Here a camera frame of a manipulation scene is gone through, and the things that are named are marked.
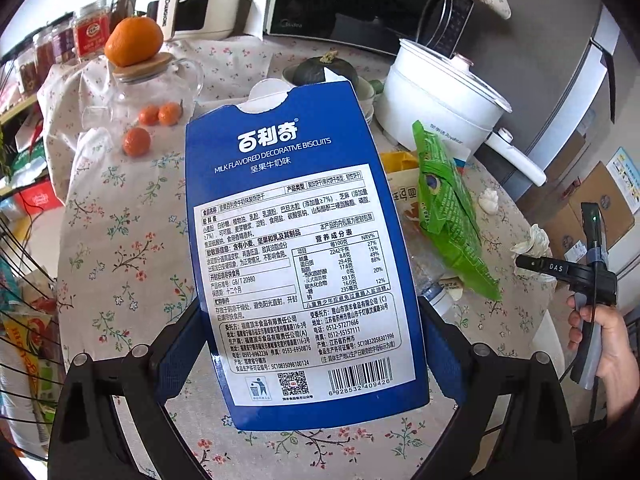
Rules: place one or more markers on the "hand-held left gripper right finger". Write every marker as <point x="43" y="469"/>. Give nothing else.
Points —
<point x="444" y="355"/>

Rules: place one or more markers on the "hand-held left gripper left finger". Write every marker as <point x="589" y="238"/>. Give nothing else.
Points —
<point x="184" y="355"/>

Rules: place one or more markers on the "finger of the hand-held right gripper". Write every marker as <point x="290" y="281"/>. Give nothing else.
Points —
<point x="540" y="263"/>

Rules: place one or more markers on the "blue biscuit box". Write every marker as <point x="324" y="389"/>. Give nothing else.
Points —
<point x="300" y="260"/>

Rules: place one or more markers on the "torn orange print carton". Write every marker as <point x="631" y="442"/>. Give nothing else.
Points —
<point x="402" y="195"/>

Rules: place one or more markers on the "person's right hand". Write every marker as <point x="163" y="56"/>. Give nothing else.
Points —
<point x="617" y="345"/>

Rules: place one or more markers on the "crumpled white tissue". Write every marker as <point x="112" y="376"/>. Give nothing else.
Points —
<point x="535" y="242"/>
<point x="488" y="201"/>

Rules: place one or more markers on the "small cardboard box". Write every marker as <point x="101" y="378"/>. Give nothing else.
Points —
<point x="562" y="225"/>

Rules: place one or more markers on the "clear plastic bottle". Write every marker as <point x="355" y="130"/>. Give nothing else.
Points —
<point x="430" y="280"/>

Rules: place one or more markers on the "large cardboard box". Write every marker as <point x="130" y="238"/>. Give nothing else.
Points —
<point x="607" y="205"/>

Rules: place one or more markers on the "green snack packet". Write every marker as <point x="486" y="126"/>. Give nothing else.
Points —
<point x="450" y="210"/>

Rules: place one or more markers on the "floral tablecloth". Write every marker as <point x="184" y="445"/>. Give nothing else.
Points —
<point x="130" y="240"/>

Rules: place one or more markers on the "grey refrigerator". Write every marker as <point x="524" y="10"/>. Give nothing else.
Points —
<point x="565" y="100"/>

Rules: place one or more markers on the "white electric cooking pot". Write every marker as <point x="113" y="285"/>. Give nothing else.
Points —
<point x="435" y="95"/>

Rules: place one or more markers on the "white flower print bowl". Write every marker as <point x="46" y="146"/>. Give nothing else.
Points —
<point x="367" y="97"/>

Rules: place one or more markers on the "green lime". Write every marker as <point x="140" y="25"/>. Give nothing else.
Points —
<point x="377" y="87"/>

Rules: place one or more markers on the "glass teapot with wooden lid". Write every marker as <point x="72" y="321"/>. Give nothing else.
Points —
<point x="145" y="87"/>

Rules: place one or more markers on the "dark green pumpkin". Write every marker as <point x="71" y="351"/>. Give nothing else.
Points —
<point x="312" y="72"/>

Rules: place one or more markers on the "large orange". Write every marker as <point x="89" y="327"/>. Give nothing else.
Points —
<point x="134" y="41"/>

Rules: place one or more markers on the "black microwave oven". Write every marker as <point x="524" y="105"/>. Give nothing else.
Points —
<point x="350" y="0"/>

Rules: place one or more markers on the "glass jar of preserves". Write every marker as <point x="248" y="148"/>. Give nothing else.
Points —
<point x="62" y="42"/>
<point x="43" y="52"/>

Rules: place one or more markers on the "red label jar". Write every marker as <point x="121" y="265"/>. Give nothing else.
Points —
<point x="91" y="30"/>

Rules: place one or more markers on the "wall leaflet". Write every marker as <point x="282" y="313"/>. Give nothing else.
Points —
<point x="625" y="167"/>

